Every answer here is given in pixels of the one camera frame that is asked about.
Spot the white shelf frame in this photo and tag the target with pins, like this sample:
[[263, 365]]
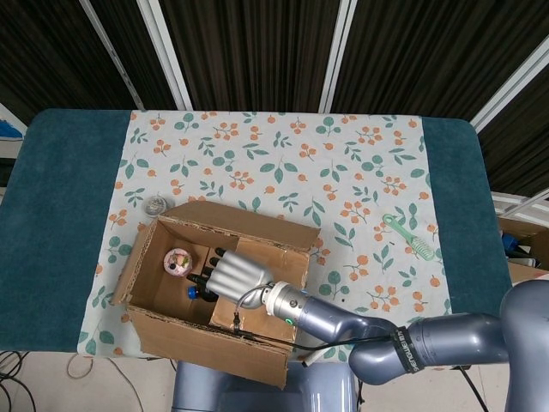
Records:
[[514, 206]]

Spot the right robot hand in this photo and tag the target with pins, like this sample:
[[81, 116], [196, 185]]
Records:
[[236, 276]]

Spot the teal table cover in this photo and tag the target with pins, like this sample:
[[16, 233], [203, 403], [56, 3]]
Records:
[[64, 193]]

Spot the thick white frame post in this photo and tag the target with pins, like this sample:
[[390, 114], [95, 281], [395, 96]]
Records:
[[337, 51], [510, 94], [166, 51]]

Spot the thin white frame post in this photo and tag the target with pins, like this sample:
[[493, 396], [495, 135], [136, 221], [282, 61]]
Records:
[[111, 49]]

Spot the small cardboard box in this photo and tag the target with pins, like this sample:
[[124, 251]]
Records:
[[536, 234]]

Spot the mint green brush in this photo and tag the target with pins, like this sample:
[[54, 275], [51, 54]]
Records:
[[418, 246]]

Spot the pink toy cake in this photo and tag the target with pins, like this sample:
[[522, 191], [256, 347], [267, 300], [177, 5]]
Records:
[[176, 262]]

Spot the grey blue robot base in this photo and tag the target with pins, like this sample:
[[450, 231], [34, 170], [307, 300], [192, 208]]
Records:
[[240, 397]]

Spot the round silver tin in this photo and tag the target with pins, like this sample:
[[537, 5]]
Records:
[[153, 207]]

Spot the cola bottle blue label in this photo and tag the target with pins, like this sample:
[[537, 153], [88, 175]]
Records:
[[195, 294]]

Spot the floral print tablecloth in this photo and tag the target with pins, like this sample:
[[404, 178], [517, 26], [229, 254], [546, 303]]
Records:
[[279, 141]]

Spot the white and blue board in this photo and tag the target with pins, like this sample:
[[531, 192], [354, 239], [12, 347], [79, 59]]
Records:
[[8, 129]]

